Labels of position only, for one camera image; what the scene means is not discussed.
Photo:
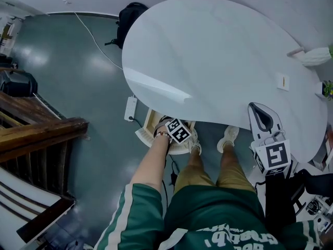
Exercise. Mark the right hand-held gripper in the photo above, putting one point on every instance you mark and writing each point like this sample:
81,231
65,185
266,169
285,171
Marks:
275,155

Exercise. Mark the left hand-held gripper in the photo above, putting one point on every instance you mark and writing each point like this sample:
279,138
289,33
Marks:
178,130

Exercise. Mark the small white card piece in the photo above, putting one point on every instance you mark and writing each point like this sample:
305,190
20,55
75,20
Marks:
283,81

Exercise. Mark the white oval table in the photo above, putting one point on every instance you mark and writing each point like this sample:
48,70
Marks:
208,61

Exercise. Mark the person's left forearm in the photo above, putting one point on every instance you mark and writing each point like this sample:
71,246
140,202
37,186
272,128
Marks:
153,163

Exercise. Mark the person's right forearm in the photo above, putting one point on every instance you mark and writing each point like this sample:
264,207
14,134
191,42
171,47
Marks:
278,199

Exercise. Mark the person's left white sneaker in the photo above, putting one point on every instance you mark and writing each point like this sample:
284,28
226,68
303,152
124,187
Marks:
193,142

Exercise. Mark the person's white sneaker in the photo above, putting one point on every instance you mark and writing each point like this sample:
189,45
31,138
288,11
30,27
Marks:
229,137
193,142

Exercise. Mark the person's left leg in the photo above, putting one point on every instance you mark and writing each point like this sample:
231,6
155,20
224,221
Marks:
195,163

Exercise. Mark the person's leg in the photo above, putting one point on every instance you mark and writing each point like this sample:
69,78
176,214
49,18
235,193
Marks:
229,155
195,163

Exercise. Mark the person's right white sneaker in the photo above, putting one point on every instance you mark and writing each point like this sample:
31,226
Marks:
229,137

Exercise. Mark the person's right leg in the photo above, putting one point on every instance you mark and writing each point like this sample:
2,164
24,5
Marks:
229,155

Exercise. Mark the person's khaki shorts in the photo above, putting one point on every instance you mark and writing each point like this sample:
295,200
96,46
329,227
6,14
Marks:
197,178

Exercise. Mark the white power strip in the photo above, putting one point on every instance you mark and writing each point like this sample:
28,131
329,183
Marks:
130,108

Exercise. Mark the purple flower potted plant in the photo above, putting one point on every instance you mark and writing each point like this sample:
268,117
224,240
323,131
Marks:
326,88

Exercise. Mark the white ribbed vase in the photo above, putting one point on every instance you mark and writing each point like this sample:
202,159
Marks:
316,56

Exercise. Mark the person's green striped jersey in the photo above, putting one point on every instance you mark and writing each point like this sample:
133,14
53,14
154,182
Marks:
208,217

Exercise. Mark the black backpack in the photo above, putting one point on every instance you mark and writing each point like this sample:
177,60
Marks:
130,19

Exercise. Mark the brown wooden staircase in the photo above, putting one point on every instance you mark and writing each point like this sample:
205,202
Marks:
39,131

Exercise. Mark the black bag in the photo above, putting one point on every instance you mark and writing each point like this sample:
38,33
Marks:
18,83

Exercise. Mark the white dark striped panel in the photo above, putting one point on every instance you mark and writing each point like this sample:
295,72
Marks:
18,194

